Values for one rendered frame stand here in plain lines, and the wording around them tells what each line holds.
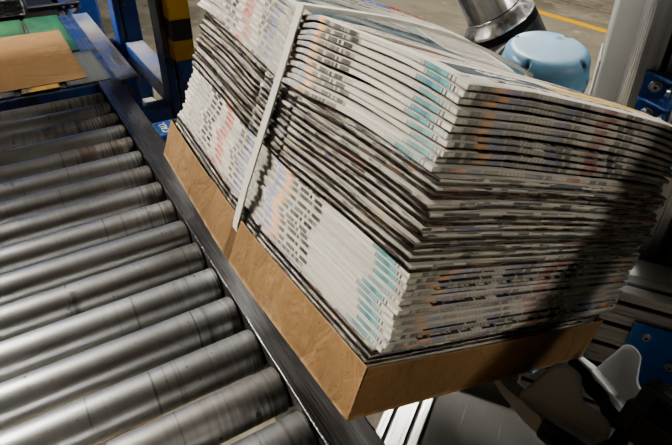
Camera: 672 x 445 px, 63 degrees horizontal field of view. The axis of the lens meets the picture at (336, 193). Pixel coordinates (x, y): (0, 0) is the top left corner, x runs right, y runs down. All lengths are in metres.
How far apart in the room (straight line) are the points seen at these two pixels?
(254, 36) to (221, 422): 0.38
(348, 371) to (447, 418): 0.98
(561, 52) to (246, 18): 0.47
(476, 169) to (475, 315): 0.11
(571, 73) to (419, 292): 0.52
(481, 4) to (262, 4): 0.48
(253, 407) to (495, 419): 0.83
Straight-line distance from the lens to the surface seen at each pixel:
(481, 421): 1.35
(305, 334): 0.40
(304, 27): 0.42
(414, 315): 0.34
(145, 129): 1.16
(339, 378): 0.37
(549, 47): 0.83
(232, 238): 0.48
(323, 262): 0.38
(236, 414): 0.61
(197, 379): 0.65
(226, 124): 0.52
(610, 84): 1.24
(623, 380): 0.56
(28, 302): 0.80
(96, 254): 0.84
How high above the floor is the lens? 1.28
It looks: 33 degrees down
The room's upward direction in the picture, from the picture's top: straight up
